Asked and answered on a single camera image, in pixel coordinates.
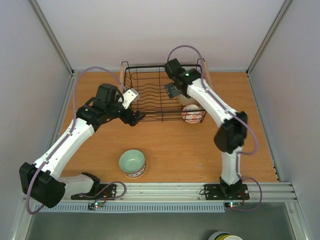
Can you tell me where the mint green bowl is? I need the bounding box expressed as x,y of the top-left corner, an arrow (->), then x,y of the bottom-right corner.
118,149 -> 148,179

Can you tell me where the white bowl orange pattern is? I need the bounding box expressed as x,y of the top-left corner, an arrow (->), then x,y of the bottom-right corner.
181,104 -> 203,124

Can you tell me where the cream white bowl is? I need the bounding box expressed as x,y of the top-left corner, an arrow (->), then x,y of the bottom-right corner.
176,94 -> 197,106

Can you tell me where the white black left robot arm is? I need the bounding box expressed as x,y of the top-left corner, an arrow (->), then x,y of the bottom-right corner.
19,83 -> 144,214

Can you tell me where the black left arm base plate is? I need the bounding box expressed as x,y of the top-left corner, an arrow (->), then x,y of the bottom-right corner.
70,183 -> 117,201

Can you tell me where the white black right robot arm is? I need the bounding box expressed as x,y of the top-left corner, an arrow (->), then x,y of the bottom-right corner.
163,58 -> 248,199

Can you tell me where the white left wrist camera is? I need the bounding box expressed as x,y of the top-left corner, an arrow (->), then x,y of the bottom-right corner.
122,88 -> 140,109

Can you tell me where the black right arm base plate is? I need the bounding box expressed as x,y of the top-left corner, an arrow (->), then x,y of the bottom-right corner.
202,183 -> 250,201

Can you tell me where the grey slotted cable duct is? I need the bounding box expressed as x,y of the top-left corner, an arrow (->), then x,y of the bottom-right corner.
41,202 -> 225,214

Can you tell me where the black wire dish rack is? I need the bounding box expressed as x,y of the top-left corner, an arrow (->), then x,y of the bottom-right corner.
118,58 -> 217,124

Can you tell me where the white yellow container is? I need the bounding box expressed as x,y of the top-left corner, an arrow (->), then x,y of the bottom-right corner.
208,231 -> 243,240

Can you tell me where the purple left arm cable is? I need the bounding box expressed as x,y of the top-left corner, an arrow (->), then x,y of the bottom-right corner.
24,65 -> 128,215

